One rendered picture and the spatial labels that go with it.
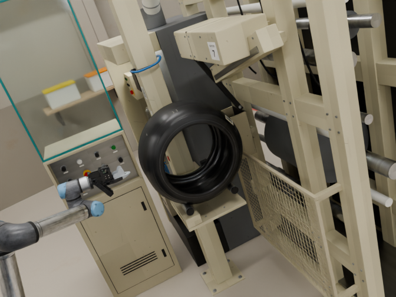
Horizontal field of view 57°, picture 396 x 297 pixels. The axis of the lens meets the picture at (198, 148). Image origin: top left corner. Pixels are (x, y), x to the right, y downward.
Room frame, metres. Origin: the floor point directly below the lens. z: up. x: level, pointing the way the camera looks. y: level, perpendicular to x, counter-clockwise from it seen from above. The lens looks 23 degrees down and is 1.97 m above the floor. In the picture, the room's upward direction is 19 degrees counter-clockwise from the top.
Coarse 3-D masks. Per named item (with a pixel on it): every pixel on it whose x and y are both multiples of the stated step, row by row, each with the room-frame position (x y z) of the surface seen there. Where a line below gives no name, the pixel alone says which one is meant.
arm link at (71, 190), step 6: (72, 180) 1.72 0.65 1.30; (78, 180) 1.71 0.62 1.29; (60, 186) 1.69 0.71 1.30; (66, 186) 1.68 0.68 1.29; (72, 186) 1.68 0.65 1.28; (78, 186) 1.69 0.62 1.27; (60, 192) 1.67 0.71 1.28; (66, 192) 1.67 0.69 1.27; (72, 192) 1.68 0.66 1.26; (78, 192) 1.69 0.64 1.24; (66, 198) 1.68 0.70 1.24; (72, 198) 1.67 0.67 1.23
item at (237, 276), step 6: (228, 258) 2.33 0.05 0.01; (234, 264) 2.25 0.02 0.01; (204, 270) 2.28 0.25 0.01; (234, 270) 2.18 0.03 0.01; (204, 276) 2.22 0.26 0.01; (210, 276) 2.20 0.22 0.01; (234, 276) 2.12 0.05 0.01; (240, 276) 2.09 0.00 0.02; (210, 282) 2.14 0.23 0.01; (222, 282) 2.10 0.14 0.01; (228, 282) 2.08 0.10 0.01; (234, 282) 2.06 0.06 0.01; (210, 288) 2.08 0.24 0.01; (216, 288) 2.07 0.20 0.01; (222, 288) 2.05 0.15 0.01
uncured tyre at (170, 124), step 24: (168, 120) 1.77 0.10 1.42; (192, 120) 1.76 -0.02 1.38; (216, 120) 1.79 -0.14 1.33; (144, 144) 1.79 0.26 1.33; (168, 144) 1.72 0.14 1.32; (216, 144) 2.06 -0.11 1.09; (240, 144) 1.83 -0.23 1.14; (144, 168) 1.76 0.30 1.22; (216, 168) 2.02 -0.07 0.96; (168, 192) 1.71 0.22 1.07; (192, 192) 1.90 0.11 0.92; (216, 192) 1.76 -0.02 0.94
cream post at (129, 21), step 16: (112, 0) 2.10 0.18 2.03; (128, 0) 2.12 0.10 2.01; (128, 16) 2.11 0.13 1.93; (128, 32) 2.10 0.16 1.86; (144, 32) 2.12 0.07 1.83; (128, 48) 2.11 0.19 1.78; (144, 48) 2.12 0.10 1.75; (144, 64) 2.11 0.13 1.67; (144, 80) 2.10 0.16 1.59; (160, 80) 2.12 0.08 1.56; (160, 96) 2.11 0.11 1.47; (176, 144) 2.11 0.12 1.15; (176, 160) 2.10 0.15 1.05; (192, 160) 2.13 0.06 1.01; (208, 224) 2.12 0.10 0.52; (208, 240) 2.11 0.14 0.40; (208, 256) 2.10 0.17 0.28; (224, 256) 2.12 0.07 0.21; (224, 272) 2.12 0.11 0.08
